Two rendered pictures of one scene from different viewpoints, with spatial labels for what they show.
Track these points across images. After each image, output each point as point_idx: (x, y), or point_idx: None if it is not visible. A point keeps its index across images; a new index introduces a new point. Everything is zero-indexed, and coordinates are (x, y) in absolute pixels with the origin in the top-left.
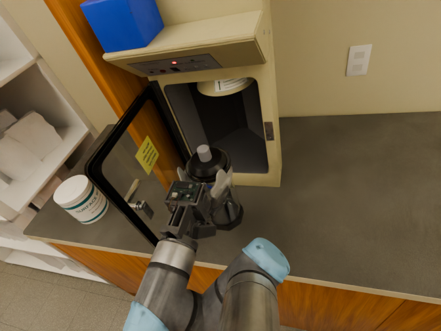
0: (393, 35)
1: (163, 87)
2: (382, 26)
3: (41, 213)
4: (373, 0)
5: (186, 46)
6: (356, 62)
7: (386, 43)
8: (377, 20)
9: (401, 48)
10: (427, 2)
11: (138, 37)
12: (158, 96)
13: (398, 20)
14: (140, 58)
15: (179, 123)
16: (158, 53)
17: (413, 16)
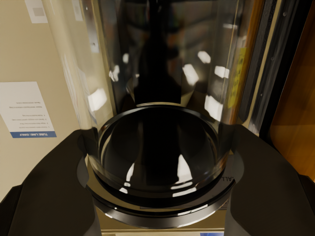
0: (18, 29)
1: (244, 123)
2: (32, 40)
3: None
4: (50, 62)
5: (159, 232)
6: (37, 2)
7: (19, 22)
8: (39, 46)
9: (2, 14)
10: (8, 55)
11: (212, 235)
12: (263, 110)
13: (22, 43)
14: (224, 222)
15: (260, 52)
16: (196, 228)
17: (12, 46)
